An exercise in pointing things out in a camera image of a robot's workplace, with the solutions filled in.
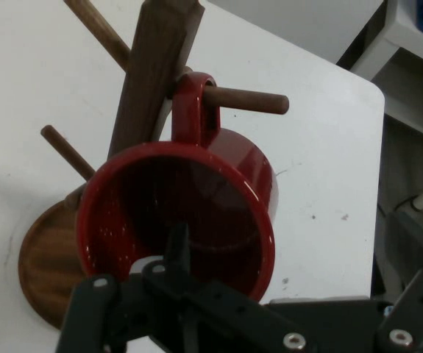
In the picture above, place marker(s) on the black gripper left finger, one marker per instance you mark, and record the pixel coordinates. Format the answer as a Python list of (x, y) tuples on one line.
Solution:
[(178, 287)]

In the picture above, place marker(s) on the white metal frame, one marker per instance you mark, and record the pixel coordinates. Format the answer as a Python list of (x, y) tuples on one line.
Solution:
[(398, 22)]

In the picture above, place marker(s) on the wooden mug tree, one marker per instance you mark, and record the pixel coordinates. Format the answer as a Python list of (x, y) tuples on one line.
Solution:
[(152, 73)]

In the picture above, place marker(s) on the red enamel mug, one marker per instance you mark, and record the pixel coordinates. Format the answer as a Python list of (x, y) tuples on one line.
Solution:
[(240, 162)]

